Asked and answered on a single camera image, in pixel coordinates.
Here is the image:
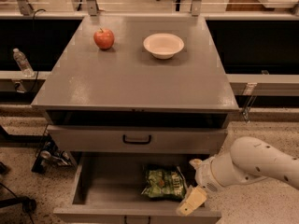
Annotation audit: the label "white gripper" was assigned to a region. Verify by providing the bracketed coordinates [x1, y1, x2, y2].
[176, 157, 223, 217]

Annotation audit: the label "green jalapeno chip bag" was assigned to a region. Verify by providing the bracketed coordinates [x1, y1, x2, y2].
[141, 164, 187, 202]

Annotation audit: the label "clear plastic water bottle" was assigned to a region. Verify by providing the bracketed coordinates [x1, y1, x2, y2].
[13, 49, 35, 77]

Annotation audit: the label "open grey lower drawer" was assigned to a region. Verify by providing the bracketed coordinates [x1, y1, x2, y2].
[54, 153, 221, 224]

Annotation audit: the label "black chair base left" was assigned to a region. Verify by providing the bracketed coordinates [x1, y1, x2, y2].
[0, 161, 37, 224]

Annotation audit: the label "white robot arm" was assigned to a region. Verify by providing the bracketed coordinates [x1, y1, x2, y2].
[176, 136, 299, 217]

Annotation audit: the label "red apple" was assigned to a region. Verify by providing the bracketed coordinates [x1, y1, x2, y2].
[93, 28, 115, 49]

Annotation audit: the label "black floor cables and devices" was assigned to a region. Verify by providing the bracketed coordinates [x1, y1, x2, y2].
[31, 124, 74, 175]

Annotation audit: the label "grey drawer cabinet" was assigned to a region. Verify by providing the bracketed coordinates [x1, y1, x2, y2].
[30, 14, 240, 163]

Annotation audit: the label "white paper bowl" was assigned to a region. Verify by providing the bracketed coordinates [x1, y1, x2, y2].
[143, 34, 184, 60]

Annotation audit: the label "black upper drawer handle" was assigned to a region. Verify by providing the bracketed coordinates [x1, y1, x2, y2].
[122, 134, 152, 146]

